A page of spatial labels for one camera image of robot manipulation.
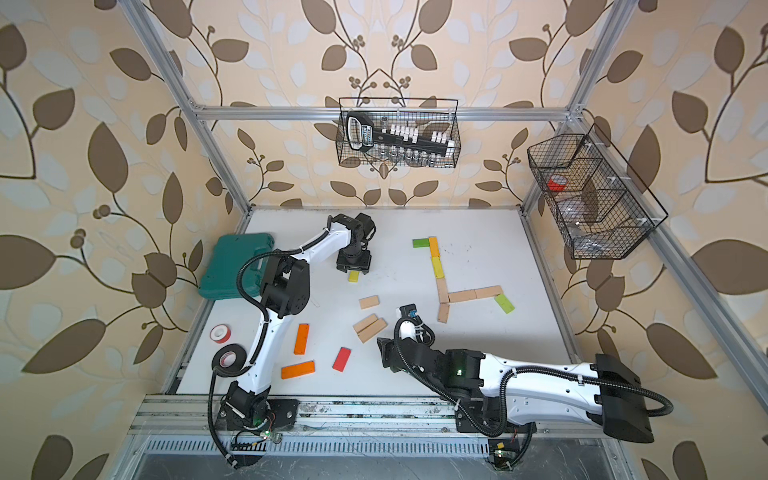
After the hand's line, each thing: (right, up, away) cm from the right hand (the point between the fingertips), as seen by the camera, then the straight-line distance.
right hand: (389, 339), depth 75 cm
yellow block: (-13, +13, +26) cm, 32 cm away
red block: (-14, -9, +9) cm, 19 cm away
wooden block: (-7, +5, +22) cm, 23 cm away
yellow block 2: (+17, +14, +26) cm, 34 cm away
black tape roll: (-42, -10, +7) cm, 44 cm away
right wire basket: (+53, +33, -2) cm, 63 cm away
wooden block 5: (+17, +2, +16) cm, 23 cm away
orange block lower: (-25, -10, +6) cm, 28 cm away
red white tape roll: (-51, -3, +13) cm, 52 cm away
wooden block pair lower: (-6, -1, +14) cm, 15 cm away
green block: (+11, +24, +33) cm, 42 cm away
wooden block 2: (+17, +8, +23) cm, 30 cm away
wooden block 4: (+32, +8, +22) cm, 40 cm away
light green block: (+37, +5, +18) cm, 41 cm away
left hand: (-12, +16, +26) cm, 33 cm away
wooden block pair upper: (-6, -1, +14) cm, 15 cm away
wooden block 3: (+25, +7, +21) cm, 34 cm away
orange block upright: (-26, -4, +11) cm, 28 cm away
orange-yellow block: (+16, +21, +33) cm, 42 cm away
